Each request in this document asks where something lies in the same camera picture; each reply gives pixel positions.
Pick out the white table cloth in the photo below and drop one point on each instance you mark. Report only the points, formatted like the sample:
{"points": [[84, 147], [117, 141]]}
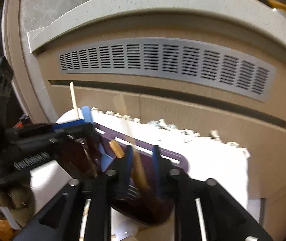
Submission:
{"points": [[202, 157]]}

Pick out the blue plastic spoon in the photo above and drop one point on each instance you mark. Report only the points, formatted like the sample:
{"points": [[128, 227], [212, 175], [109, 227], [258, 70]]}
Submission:
{"points": [[105, 160]]}

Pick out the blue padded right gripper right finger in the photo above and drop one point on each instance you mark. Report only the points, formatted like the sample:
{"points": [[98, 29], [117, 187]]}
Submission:
{"points": [[161, 168]]}

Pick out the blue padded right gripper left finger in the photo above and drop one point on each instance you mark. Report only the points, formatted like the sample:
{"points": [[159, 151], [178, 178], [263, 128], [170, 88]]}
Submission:
{"points": [[123, 168]]}

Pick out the gloved left hand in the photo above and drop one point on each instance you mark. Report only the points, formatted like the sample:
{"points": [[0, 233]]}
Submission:
{"points": [[19, 198]]}

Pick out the wooden chopstick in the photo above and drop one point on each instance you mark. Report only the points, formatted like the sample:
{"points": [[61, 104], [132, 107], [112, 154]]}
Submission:
{"points": [[73, 98], [139, 175]]}

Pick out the purple plastic utensil holder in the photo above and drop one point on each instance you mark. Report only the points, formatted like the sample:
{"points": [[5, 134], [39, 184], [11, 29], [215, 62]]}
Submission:
{"points": [[100, 187]]}

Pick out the long grey vent grille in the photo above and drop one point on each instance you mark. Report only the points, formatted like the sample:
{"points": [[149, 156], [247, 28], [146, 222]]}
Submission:
{"points": [[174, 59]]}

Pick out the wooden spoon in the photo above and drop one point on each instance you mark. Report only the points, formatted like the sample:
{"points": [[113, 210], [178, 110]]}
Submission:
{"points": [[118, 151]]}

